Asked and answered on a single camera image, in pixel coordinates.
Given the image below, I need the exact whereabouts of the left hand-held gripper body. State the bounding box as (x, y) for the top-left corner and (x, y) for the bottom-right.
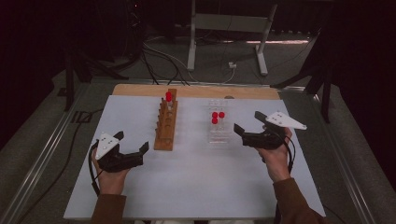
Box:
(94, 132), (145, 174)

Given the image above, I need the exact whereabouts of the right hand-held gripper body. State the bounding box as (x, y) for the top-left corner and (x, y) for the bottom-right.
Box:
(242, 111), (308, 151)

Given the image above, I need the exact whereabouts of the wooden test tube rack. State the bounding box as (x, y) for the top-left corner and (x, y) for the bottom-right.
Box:
(153, 88), (179, 152)

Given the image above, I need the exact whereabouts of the clear acrylic test tube rack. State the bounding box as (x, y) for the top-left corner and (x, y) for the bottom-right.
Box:
(206, 98), (233, 145)

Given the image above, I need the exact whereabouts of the person's right hand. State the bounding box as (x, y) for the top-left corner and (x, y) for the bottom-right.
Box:
(254, 127), (294, 184)

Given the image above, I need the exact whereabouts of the person's left hand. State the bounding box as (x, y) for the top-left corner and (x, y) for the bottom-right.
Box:
(92, 151), (132, 197)

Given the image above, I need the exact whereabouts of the wooden table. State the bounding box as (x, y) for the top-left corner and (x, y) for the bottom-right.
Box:
(111, 83), (281, 101)

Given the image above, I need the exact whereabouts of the white table board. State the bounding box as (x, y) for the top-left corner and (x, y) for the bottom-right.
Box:
(63, 94), (326, 220)

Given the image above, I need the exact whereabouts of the black tripod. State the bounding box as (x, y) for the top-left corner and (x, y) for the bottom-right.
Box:
(270, 27), (332, 124)
(64, 46), (129, 112)

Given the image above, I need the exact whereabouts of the grey metal stand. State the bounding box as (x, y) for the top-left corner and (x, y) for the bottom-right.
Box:
(186, 0), (278, 77)

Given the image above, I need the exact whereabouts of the left hand-held gripper cable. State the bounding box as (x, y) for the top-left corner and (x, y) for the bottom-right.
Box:
(87, 140), (103, 197)

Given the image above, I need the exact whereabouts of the hand-held gripper cable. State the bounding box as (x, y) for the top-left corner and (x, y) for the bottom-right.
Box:
(87, 140), (103, 197)
(284, 135), (297, 175)

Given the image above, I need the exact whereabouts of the right hand-held gripper cable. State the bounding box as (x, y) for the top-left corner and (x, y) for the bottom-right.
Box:
(284, 135), (297, 175)

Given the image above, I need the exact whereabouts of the white plug with cable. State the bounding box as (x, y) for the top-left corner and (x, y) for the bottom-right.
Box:
(199, 61), (238, 85)

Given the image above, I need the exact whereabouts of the metal floor rail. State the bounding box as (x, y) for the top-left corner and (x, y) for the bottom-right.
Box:
(311, 90), (379, 224)
(0, 82), (92, 224)

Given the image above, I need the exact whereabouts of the black floor cable bundle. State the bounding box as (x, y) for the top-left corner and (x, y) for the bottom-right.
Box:
(141, 40), (191, 87)

